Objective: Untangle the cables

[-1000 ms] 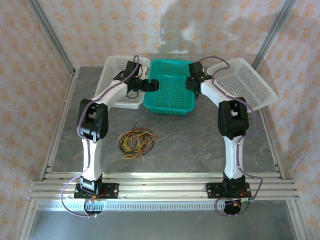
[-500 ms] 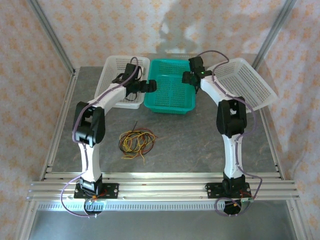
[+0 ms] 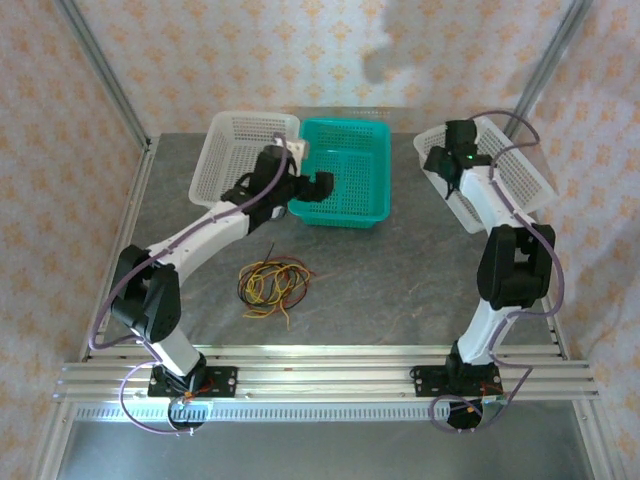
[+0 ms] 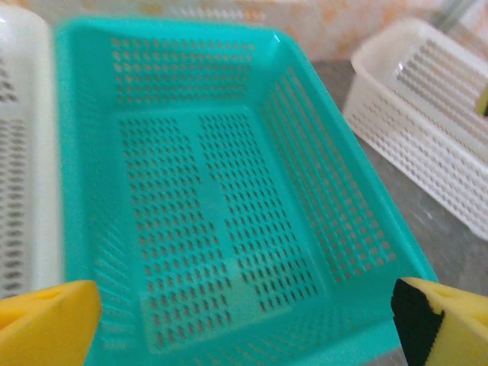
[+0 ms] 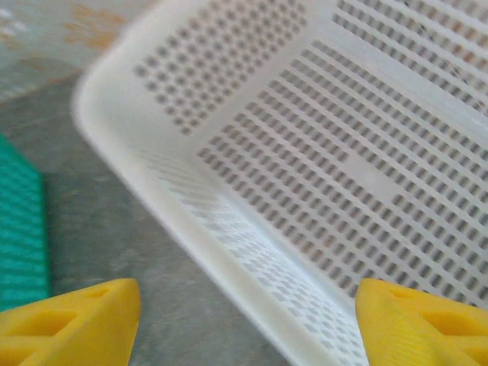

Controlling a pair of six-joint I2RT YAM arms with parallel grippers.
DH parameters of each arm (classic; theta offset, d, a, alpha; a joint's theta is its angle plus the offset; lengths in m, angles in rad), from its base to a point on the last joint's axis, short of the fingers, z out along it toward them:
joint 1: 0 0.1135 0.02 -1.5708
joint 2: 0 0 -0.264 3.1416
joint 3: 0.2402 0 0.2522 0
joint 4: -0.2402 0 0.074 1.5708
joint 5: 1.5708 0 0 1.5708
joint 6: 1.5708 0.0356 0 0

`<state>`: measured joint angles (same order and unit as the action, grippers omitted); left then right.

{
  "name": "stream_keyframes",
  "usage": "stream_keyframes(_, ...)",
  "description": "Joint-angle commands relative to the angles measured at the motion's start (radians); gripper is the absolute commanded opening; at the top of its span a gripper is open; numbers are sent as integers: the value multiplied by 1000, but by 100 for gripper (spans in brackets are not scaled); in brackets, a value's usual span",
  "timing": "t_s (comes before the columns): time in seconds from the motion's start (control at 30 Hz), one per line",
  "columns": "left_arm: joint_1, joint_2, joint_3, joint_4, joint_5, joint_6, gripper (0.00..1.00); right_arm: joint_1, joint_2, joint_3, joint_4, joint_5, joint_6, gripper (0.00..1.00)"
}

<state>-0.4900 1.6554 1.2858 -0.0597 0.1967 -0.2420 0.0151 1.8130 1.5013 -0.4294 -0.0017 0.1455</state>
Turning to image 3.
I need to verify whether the white slotted cable duct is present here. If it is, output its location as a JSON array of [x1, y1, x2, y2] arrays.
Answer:
[[72, 401, 494, 425]]

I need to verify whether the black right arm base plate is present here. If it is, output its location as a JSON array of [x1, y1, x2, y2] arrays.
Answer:
[[410, 364, 501, 399]]

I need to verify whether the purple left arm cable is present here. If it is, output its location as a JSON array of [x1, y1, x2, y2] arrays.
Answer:
[[88, 132, 291, 437]]

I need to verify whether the teal perforated plastic basket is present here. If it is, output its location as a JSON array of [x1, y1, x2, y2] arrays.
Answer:
[[287, 117, 392, 227]]

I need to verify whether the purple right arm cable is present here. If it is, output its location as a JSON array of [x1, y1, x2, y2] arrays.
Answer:
[[430, 110, 566, 435]]

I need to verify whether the aluminium mounting rail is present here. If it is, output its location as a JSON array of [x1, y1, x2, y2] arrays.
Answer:
[[52, 344, 599, 401]]

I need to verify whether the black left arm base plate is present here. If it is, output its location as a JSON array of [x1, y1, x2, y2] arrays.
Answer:
[[148, 366, 239, 399]]

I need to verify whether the grey sheet metal panel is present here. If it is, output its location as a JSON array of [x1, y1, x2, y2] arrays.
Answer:
[[54, 414, 601, 480]]

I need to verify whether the aluminium frame post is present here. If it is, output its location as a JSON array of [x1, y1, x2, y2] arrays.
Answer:
[[53, 0, 154, 151], [509, 0, 594, 141]]

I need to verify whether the aluminium table side rail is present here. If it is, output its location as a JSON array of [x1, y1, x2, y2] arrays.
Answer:
[[79, 137, 161, 361], [529, 209, 571, 361]]

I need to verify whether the thin black cable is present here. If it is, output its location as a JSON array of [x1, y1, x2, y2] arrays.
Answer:
[[237, 243, 301, 309], [238, 259, 310, 309]]

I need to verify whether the white perforated plastic basket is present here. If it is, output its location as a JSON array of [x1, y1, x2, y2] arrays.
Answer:
[[188, 110, 301, 210], [413, 119, 560, 235]]

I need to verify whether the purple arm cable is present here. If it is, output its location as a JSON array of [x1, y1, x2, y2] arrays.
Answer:
[[430, 110, 566, 435], [88, 132, 291, 437]]

